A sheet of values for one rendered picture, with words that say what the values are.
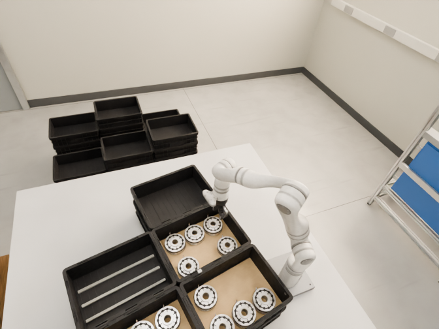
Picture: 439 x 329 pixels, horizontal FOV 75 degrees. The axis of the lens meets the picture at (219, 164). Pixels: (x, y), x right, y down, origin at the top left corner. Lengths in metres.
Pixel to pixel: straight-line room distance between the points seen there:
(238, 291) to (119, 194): 0.96
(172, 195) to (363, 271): 1.73
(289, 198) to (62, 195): 1.45
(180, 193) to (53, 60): 2.60
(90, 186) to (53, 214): 0.26
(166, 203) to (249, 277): 0.61
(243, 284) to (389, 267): 1.67
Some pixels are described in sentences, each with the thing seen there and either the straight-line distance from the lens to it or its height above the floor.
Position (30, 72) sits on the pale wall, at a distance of 3.96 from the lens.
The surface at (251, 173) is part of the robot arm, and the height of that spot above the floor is 1.39.
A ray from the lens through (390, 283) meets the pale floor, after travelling 2.81.
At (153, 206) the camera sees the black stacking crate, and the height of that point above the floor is 0.83.
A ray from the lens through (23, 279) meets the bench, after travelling 1.78.
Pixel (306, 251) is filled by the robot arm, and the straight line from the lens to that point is 1.33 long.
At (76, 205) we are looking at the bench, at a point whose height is 0.70.
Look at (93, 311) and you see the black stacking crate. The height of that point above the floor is 0.83.
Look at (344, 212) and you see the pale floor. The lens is 3.01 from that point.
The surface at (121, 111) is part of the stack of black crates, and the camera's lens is 2.94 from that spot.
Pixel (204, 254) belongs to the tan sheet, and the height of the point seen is 0.83.
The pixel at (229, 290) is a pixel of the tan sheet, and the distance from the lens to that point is 1.43.
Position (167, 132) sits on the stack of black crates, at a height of 0.49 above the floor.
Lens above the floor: 2.16
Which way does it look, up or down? 45 degrees down
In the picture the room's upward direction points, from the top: 7 degrees clockwise
